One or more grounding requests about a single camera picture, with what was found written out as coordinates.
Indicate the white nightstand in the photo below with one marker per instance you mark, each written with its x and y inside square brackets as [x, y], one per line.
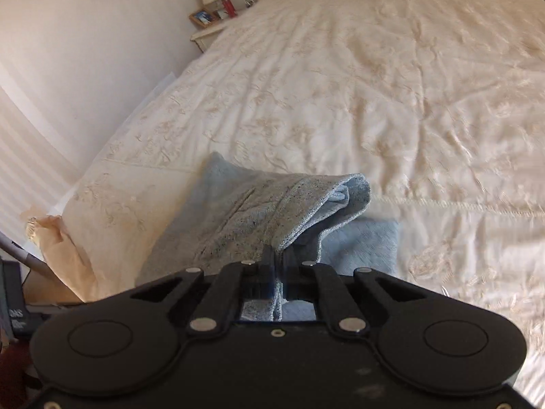
[208, 34]

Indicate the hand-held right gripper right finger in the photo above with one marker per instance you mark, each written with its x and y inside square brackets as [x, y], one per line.
[287, 275]

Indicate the grey-blue pants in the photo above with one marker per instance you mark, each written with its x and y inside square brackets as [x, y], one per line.
[264, 204]

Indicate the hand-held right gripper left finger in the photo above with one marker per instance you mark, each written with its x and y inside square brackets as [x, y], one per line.
[271, 275]

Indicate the peach bed skirt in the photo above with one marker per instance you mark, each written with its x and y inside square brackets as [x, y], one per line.
[64, 255]

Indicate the grey metal tube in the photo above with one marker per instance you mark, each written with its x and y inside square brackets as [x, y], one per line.
[21, 255]

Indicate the black device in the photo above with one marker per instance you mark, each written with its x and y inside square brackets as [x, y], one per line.
[15, 302]

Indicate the cream embroidered bedspread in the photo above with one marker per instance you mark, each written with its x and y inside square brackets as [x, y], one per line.
[362, 106]

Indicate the wooden picture frame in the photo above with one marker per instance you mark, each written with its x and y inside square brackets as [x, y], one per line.
[201, 17]

